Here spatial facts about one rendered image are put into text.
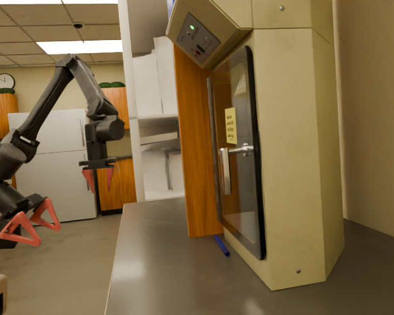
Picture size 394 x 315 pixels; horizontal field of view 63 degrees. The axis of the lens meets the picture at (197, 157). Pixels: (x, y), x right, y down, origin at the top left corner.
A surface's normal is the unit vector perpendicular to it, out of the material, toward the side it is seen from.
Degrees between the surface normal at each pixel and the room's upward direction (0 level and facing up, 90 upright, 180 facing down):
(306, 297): 0
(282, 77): 90
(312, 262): 90
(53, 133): 90
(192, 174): 90
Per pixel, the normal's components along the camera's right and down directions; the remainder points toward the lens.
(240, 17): 0.18, 0.05
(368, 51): -0.98, 0.09
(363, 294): -0.08, -0.99
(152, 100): -0.28, 0.17
